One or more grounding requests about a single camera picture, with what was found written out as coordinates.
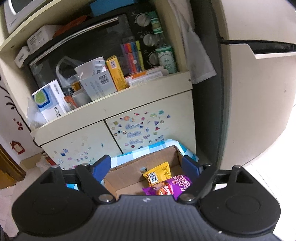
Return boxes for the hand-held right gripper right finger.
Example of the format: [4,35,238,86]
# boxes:
[178,156,255,204]

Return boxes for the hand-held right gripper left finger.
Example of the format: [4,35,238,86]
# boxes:
[40,155,115,204]

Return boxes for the cardboard box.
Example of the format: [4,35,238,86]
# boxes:
[104,145,200,201]

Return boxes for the purple snack packet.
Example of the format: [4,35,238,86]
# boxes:
[142,175,193,201]

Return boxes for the yellow snack packet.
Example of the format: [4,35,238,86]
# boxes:
[142,161,172,188]

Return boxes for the cream cabinet with stickers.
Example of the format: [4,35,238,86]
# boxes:
[0,0,197,172]

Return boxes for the blue checkered tablecloth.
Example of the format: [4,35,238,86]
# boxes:
[65,139,200,191]

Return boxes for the red box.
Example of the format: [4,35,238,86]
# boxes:
[42,151,57,166]

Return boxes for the white plastic bag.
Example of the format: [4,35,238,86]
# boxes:
[35,159,52,170]

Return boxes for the white bottle with gold cap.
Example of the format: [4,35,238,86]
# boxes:
[71,82,92,108]

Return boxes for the white box with barcode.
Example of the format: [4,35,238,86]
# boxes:
[79,69,119,102]

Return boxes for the blue and white box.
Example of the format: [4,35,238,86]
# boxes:
[32,79,68,123]

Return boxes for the yellow box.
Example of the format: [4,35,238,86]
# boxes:
[105,55,129,92]

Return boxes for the grey and cream refrigerator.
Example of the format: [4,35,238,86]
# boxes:
[189,0,296,173]

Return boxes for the flat orange and white boxes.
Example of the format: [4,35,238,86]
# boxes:
[124,66,170,88]

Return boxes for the clear plastic bag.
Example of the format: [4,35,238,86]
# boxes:
[55,56,80,89]

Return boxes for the white towel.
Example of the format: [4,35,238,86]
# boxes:
[167,0,217,85]

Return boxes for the green glass bottle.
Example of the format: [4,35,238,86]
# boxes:
[150,18,178,75]

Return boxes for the colourful marker packs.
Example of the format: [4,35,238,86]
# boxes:
[120,40,145,76]

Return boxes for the black toaster oven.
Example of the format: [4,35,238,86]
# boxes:
[27,10,163,93]

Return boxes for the small white carton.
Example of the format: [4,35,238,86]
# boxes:
[14,46,31,68]

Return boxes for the large white carton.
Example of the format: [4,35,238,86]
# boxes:
[26,25,61,53]

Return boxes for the blue flat item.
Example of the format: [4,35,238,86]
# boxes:
[89,0,135,17]

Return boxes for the white microwave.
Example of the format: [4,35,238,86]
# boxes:
[3,0,59,34]

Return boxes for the red tag wall sticker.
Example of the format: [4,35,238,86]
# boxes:
[10,140,26,154]

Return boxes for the wooden door frame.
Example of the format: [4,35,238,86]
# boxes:
[0,144,26,189]

